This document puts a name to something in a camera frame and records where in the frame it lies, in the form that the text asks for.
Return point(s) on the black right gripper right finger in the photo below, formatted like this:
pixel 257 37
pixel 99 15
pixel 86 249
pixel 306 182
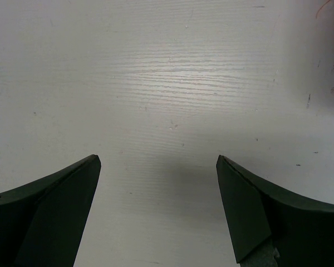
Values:
pixel 272 226

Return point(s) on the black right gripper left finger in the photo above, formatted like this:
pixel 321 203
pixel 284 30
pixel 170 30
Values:
pixel 42 222

